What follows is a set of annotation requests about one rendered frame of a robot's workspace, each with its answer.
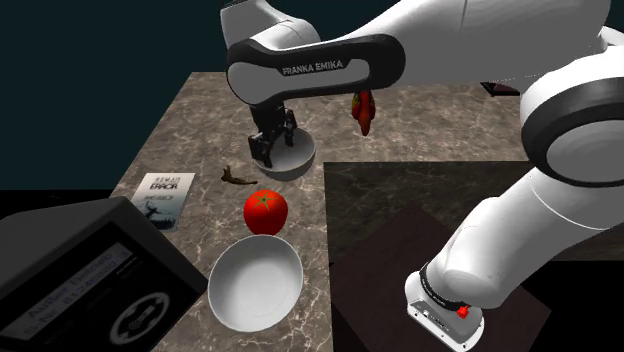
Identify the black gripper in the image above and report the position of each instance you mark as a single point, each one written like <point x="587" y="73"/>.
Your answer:
<point x="268" y="119"/>

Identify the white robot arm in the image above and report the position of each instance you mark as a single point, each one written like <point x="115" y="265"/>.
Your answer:
<point x="487" y="39"/>

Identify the small white bowl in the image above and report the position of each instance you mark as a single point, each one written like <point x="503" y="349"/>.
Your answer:
<point x="295" y="158"/>

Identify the red tomato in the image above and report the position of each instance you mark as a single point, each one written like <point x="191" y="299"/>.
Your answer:
<point x="265" y="214"/>

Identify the red and yellow toy figure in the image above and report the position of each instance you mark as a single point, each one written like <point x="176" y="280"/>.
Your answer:
<point x="363" y="112"/>

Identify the white and blue book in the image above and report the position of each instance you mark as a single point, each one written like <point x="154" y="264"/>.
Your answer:
<point x="163" y="200"/>

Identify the large white bowl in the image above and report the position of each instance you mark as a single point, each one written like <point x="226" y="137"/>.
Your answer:
<point x="256" y="285"/>

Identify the dark brown robot stand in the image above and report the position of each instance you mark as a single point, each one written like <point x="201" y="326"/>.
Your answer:
<point x="380" y="292"/>

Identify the black box with pale print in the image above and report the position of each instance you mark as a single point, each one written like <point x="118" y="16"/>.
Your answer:
<point x="73" y="234"/>

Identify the dark red flat thing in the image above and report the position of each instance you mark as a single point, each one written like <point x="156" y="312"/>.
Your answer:
<point x="499" y="89"/>

